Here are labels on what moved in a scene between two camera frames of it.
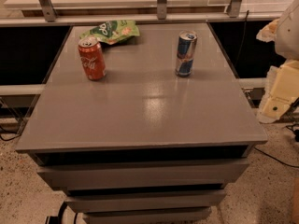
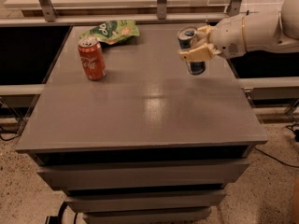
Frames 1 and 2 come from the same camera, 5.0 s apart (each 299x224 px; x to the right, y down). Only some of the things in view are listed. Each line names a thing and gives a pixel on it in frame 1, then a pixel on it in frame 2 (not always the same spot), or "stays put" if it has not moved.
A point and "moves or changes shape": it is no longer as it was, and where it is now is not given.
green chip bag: [112, 32] stays put
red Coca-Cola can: [92, 58] stays put
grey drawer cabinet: [143, 146] stays put
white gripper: [288, 35] -> [226, 37]
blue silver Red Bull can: [186, 52] moves or changes shape
